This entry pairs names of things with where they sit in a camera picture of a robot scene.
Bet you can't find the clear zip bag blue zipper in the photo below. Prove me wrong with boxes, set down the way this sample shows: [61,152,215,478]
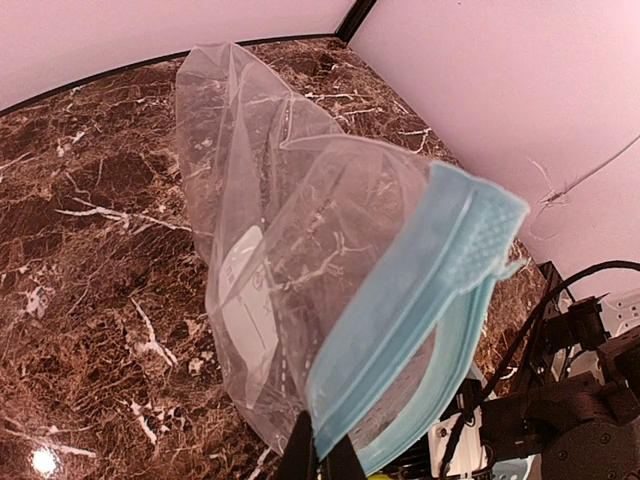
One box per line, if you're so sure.
[176,43,529,474]

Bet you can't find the black frame post right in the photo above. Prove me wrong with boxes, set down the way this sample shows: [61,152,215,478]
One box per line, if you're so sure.
[335,0,377,44]

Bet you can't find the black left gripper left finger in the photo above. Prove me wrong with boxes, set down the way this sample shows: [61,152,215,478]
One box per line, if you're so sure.
[281,411,318,480]

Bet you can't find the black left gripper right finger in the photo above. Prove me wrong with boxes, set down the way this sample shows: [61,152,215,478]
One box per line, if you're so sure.
[324,435,367,480]

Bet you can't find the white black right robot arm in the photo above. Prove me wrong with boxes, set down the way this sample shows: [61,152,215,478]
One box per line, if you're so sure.
[430,260,639,479]

